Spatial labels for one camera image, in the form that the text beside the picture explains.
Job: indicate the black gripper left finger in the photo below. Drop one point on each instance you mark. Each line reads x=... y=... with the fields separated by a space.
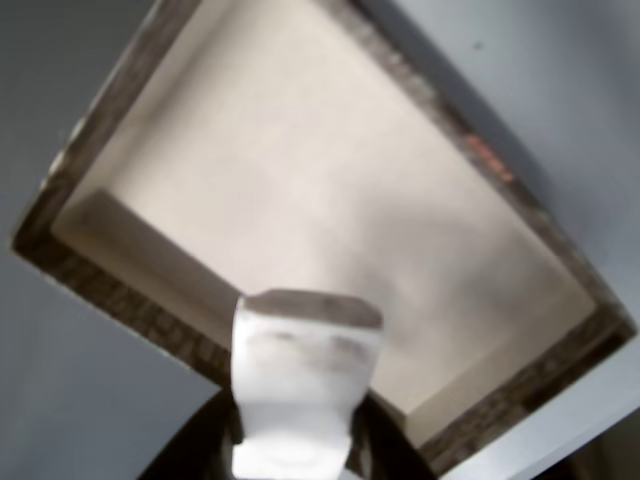
x=195 y=440

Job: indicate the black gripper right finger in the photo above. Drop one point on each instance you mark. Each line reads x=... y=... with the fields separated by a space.
x=390 y=445

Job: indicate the small white block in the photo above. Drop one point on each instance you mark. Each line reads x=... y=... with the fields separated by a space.
x=300 y=380

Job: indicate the patterned open cardboard box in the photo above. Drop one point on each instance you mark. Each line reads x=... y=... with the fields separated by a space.
x=320 y=165

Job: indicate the grey table mat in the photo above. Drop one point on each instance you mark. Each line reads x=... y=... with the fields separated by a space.
x=30 y=100

